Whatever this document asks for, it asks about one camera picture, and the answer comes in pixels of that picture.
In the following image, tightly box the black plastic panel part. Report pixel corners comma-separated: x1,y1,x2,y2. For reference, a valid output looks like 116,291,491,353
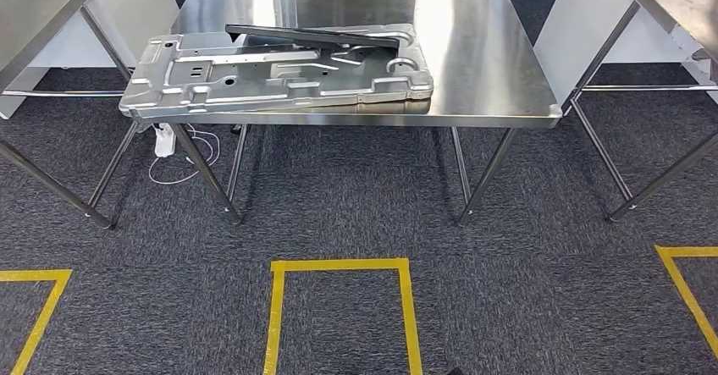
225,23,401,51

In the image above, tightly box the stainless steel workbench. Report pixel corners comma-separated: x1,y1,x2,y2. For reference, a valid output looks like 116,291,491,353
130,0,564,228
0,0,141,231
562,0,718,223

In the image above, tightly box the yellow floor tape square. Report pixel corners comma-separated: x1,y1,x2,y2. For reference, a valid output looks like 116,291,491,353
263,257,423,375
0,269,73,375

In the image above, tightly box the white power strip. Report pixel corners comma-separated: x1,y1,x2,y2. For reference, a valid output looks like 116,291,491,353
154,123,177,159

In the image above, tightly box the stamped sheet metal plate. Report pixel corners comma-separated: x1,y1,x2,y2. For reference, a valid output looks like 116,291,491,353
119,23,435,120

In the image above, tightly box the white power cable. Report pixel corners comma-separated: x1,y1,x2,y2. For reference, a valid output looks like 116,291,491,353
147,125,221,187

